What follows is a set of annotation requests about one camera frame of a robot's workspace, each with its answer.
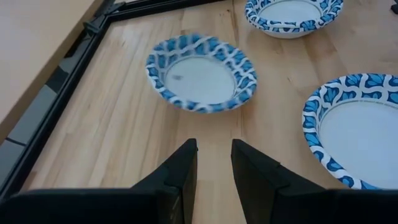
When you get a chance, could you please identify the black aluminium table frame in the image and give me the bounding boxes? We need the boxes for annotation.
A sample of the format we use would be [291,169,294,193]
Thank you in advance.
[0,0,225,203]

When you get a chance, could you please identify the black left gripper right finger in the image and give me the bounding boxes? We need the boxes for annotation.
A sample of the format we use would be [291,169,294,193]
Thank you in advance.
[230,139,338,224]

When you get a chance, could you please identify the tan wooden desk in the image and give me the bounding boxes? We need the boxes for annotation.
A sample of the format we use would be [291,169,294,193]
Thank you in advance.
[0,0,103,142]

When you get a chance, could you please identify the blue white patterned paper bowl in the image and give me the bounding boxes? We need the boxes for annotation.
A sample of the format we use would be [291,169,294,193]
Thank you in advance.
[302,73,398,191]
[145,33,258,114]
[244,0,345,40]

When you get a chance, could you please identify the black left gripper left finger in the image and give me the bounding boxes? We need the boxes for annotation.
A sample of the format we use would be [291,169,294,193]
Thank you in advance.
[130,138,199,224]

